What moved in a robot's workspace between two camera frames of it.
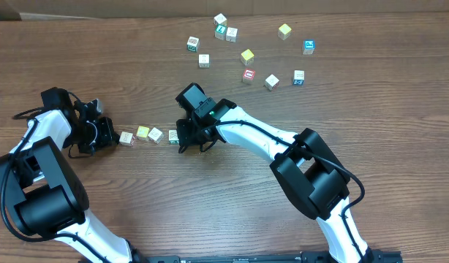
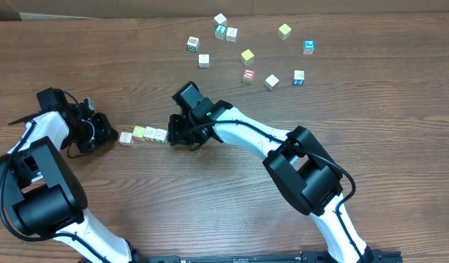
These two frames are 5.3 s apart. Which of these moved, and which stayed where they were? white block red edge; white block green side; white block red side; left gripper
Moved: white block green side
Stayed: white block red side; left gripper; white block red edge
